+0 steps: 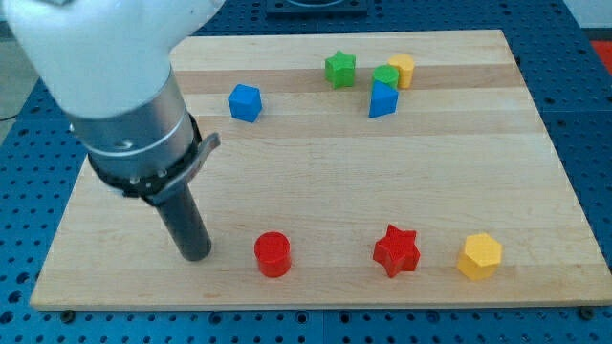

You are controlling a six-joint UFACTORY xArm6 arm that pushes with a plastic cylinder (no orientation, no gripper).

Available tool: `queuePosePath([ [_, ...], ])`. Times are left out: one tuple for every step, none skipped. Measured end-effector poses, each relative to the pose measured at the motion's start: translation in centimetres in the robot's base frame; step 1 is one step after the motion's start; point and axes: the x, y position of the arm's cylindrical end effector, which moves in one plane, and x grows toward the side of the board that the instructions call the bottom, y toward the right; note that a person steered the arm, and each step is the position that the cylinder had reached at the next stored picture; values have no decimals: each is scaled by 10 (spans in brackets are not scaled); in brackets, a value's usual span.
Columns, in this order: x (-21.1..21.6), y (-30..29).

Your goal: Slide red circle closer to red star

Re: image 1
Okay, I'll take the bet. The blue cube block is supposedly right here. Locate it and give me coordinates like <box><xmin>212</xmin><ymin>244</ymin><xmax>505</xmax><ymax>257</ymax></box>
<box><xmin>228</xmin><ymin>84</ymin><xmax>263</xmax><ymax>123</ymax></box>

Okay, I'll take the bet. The yellow cylinder block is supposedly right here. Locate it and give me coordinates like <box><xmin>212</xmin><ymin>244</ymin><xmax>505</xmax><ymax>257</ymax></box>
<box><xmin>387</xmin><ymin>54</ymin><xmax>415</xmax><ymax>89</ymax></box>

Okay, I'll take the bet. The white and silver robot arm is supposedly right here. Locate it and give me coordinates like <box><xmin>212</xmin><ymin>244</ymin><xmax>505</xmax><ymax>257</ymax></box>
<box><xmin>2</xmin><ymin>0</ymin><xmax>224</xmax><ymax>205</ymax></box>

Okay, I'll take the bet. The red star block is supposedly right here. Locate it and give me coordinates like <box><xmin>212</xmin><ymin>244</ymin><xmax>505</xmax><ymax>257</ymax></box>
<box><xmin>373</xmin><ymin>224</ymin><xmax>421</xmax><ymax>278</ymax></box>

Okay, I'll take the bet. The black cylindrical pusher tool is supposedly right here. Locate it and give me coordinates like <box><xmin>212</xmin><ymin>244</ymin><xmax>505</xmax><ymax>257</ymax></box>
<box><xmin>155</xmin><ymin>185</ymin><xmax>212</xmax><ymax>262</ymax></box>

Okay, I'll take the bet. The wooden board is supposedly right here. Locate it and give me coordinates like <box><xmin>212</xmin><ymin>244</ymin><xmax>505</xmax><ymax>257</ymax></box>
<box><xmin>31</xmin><ymin>30</ymin><xmax>611</xmax><ymax>311</ymax></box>

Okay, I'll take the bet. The green cylinder block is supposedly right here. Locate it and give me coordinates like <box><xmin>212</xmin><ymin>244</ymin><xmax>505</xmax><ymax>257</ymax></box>
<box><xmin>372</xmin><ymin>65</ymin><xmax>400</xmax><ymax>89</ymax></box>

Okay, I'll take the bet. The red cylinder block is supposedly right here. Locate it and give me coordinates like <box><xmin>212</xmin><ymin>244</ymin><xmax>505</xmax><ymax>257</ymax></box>
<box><xmin>253</xmin><ymin>231</ymin><xmax>292</xmax><ymax>278</ymax></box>

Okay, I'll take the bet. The blue triangle block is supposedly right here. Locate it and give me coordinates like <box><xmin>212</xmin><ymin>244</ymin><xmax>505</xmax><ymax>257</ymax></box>
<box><xmin>368</xmin><ymin>81</ymin><xmax>399</xmax><ymax>118</ymax></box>

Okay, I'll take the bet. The yellow hexagon block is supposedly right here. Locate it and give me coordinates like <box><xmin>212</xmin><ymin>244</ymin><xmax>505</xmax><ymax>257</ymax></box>
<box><xmin>456</xmin><ymin>233</ymin><xmax>503</xmax><ymax>281</ymax></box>

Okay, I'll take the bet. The green star block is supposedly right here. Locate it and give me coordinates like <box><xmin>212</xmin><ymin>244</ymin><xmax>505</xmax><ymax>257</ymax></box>
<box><xmin>325</xmin><ymin>51</ymin><xmax>357</xmax><ymax>89</ymax></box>

